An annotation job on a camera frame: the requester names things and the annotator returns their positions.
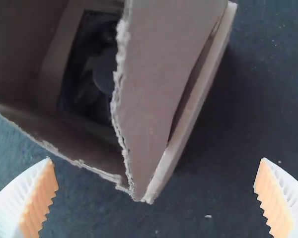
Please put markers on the cardboard box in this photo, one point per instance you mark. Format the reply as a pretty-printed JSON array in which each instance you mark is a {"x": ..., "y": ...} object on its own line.
[{"x": 159, "y": 86}]

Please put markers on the black mat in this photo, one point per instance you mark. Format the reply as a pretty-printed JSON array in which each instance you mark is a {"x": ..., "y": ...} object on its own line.
[{"x": 263, "y": 99}]

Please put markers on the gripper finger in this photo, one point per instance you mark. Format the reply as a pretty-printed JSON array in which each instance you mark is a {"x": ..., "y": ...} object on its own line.
[
  {"x": 283, "y": 198},
  {"x": 20, "y": 205}
]

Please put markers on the black square fan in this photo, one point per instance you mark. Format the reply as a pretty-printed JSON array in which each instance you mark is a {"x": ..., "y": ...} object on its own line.
[{"x": 89, "y": 74}]

